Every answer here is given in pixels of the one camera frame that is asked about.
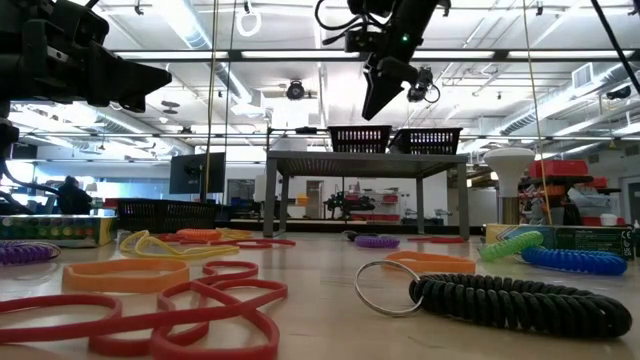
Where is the orange coil wristband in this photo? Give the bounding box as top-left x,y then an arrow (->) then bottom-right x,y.
175,228 -> 223,242

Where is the blue coil wristband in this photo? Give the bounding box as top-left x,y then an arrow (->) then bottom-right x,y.
521,246 -> 629,277

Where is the orange rubber band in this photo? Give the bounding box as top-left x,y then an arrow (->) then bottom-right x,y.
61,257 -> 191,295
214,227 -> 255,241
382,249 -> 478,275

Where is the black round overhead camera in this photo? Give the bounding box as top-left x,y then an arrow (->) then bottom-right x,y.
284,78 -> 307,102

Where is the yellow hanging cable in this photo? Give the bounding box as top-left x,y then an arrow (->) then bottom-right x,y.
521,0 -> 554,226

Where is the olive hanging cable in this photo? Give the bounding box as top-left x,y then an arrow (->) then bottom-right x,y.
202,0 -> 220,204

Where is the thin dark hanging cable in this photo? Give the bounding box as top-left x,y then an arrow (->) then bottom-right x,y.
223,0 -> 238,154

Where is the black hanging cable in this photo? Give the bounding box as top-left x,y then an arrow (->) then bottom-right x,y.
589,0 -> 640,96

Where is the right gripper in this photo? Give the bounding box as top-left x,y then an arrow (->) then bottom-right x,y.
362,14 -> 426,122

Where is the grey metal table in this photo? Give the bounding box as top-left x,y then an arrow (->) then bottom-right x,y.
263,150 -> 471,240

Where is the small black background robot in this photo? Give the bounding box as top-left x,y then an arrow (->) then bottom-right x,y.
323,191 -> 376,220

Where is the yellow green crayon box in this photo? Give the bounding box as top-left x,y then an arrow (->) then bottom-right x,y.
0,214 -> 119,249
484,222 -> 637,262

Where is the black computer monitor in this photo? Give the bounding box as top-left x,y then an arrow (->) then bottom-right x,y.
168,152 -> 227,196

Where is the person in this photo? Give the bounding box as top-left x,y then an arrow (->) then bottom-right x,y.
54,174 -> 95,216

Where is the white hanging ring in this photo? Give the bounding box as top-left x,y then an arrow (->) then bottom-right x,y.
234,9 -> 263,39

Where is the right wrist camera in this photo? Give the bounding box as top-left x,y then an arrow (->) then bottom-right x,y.
343,28 -> 387,54

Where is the purple coil wristband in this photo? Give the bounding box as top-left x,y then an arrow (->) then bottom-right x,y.
0,240 -> 63,266
353,234 -> 402,250

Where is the black coil wristband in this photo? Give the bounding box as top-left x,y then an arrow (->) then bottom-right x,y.
342,229 -> 381,242
353,259 -> 634,340

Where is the green coil wristband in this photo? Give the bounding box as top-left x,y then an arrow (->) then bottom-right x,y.
478,229 -> 545,263

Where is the long red rubber band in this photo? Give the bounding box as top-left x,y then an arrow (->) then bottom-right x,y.
152,232 -> 297,250

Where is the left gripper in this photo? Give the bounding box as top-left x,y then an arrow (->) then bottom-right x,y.
22,14 -> 174,114

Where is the black rig-mounted device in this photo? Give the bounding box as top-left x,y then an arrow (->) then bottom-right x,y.
405,66 -> 442,105

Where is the yellow rubber band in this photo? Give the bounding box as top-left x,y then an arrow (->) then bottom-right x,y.
118,229 -> 241,261

